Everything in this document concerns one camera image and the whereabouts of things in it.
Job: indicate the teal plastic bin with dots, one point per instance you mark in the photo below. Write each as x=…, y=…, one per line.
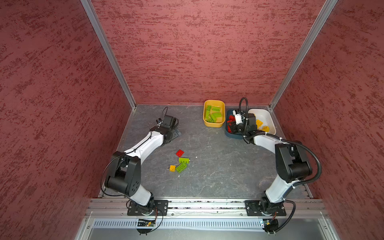
x=232, y=136

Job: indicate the right corner aluminium post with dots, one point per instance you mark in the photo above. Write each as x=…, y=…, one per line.
x=315, y=29

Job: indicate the left corner aluminium post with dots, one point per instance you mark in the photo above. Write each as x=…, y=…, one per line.
x=96, y=24

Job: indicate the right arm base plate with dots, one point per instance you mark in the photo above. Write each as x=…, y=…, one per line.
x=264, y=208

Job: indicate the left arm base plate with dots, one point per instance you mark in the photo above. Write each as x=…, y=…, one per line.
x=153, y=208

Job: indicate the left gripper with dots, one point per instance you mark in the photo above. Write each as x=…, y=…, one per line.
x=176, y=133

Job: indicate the aluminium front rail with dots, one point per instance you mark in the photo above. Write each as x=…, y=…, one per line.
x=200, y=214

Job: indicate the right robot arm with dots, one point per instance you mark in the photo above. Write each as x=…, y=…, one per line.
x=296, y=164

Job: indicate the corner aluminium post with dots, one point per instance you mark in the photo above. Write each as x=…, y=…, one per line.
x=315, y=29
x=96, y=24

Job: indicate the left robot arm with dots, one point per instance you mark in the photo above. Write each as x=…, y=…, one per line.
x=123, y=172

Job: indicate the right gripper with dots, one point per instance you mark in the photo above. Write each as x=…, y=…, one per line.
x=233, y=127

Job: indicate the yellow plastic bin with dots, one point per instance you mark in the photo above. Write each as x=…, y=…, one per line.
x=220, y=121

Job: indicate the yellow lego brick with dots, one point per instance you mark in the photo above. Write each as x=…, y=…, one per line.
x=266, y=129
x=259, y=123

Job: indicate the white plastic bin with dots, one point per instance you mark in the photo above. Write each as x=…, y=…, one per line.
x=266, y=118

